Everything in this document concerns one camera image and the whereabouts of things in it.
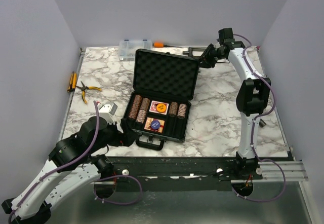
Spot tall poker chip stack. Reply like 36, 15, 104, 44
128, 95, 143, 120

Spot black foam-lined carrying case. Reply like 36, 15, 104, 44
123, 49, 199, 151

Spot orange playing card deck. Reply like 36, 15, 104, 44
144, 117, 165, 133

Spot grey metal t-handle bar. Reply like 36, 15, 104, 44
182, 47, 206, 57

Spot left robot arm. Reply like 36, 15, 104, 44
2, 116, 138, 223

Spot black metal base rail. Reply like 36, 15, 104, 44
108, 157, 262, 192

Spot red playing card deck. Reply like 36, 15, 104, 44
149, 100, 169, 115

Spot middle poker chip stack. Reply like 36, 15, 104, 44
140, 98, 150, 111

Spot yellow black utility knife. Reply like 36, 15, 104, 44
67, 71, 77, 92

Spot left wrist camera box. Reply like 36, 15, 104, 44
97, 102, 117, 125

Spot yellow handled pliers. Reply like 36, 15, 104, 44
76, 80, 102, 104

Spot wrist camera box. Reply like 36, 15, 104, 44
218, 28, 235, 45
97, 102, 117, 125

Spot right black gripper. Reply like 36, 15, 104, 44
193, 44, 224, 69

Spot yellow big blind button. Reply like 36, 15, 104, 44
156, 103, 167, 113

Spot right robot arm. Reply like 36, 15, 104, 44
198, 40, 271, 179

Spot blue small blind button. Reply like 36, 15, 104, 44
150, 120, 160, 130

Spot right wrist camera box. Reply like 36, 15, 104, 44
218, 28, 235, 45

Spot orange handled screwdriver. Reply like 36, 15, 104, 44
152, 42, 181, 48

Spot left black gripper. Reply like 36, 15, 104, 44
89, 118, 139, 154

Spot front poker chip stack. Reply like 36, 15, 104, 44
136, 109, 146, 124

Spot clear plastic organizer box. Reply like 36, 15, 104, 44
118, 40, 152, 61

